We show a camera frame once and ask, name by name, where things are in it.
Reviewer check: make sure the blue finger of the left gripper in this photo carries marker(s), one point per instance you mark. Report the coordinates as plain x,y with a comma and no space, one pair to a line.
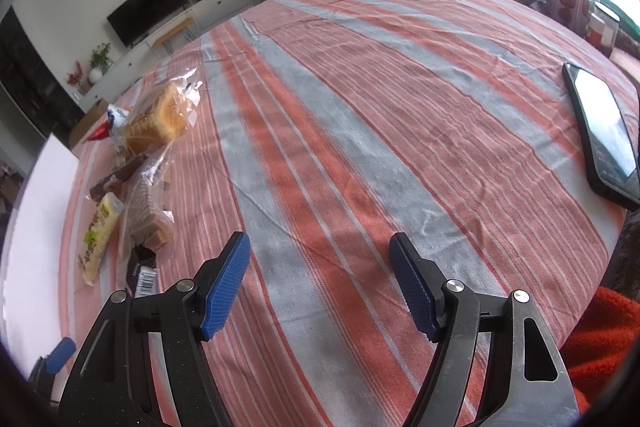
60,355

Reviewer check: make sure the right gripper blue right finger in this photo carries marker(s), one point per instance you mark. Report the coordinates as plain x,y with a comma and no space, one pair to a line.
420,282

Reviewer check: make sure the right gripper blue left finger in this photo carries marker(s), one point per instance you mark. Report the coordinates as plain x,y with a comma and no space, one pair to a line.
220,281

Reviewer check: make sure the wafer biscuits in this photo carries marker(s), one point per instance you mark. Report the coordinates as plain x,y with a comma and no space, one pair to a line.
148,220

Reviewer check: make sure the yellow green snack bar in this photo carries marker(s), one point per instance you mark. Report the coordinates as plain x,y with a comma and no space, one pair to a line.
98,235

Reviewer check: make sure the dark chocolate biscuit pack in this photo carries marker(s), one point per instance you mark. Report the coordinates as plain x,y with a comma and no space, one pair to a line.
113,182

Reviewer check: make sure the bread loaf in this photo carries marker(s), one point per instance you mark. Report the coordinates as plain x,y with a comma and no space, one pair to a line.
163,115

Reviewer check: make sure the red foil snack packet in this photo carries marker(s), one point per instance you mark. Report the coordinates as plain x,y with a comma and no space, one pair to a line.
103,131

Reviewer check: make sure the white triangular snack pack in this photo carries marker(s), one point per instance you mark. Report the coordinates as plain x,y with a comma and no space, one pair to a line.
116,117

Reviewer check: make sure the white foam board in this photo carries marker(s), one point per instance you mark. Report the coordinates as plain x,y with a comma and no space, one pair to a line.
30,259

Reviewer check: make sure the red grey striped tablecloth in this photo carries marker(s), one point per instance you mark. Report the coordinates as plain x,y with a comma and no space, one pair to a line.
326,126

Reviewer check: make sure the red fabric cushion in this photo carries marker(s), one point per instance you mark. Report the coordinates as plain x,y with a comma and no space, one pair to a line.
599,344

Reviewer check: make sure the black smartphone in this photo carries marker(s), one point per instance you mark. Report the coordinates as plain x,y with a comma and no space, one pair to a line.
611,165

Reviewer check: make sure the red flower arrangement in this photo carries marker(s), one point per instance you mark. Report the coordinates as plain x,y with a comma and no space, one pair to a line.
78,79

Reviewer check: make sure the wooden hairpin leg stool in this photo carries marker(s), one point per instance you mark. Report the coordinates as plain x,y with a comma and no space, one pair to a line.
181,29

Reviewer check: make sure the plant in white vase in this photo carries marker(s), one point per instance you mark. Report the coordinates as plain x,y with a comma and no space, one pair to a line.
100,62

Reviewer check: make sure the dark glass display cabinet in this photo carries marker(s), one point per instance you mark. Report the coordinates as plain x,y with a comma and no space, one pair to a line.
32,86

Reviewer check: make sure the white tv cabinet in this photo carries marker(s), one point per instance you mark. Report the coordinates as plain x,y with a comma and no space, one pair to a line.
142,57

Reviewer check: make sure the black flat television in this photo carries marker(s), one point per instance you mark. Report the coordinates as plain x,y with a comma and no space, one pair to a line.
134,18

